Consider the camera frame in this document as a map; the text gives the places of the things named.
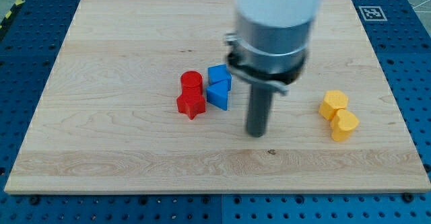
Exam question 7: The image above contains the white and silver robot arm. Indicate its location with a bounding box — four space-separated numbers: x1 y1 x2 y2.
225 0 320 95

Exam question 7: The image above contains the red star block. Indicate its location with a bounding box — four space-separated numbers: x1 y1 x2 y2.
176 94 206 120

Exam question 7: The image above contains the blue triangle block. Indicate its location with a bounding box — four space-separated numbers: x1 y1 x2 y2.
206 81 229 110

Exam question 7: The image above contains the blue cube block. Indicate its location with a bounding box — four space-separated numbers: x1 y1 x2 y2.
207 64 232 91

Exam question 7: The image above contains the red cylinder block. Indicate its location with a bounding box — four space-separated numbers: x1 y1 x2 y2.
180 71 203 95

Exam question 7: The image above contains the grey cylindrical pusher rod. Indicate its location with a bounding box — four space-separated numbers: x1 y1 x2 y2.
246 84 273 137

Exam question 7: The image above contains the light wooden board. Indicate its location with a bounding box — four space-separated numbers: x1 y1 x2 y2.
5 0 430 195

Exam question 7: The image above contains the yellow hexagon block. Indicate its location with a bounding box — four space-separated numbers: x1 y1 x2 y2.
319 90 349 120

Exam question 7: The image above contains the yellow heart block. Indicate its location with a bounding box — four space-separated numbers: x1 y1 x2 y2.
330 109 360 142

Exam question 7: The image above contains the white fiducial marker tag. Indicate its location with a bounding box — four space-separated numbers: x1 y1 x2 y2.
359 5 387 22

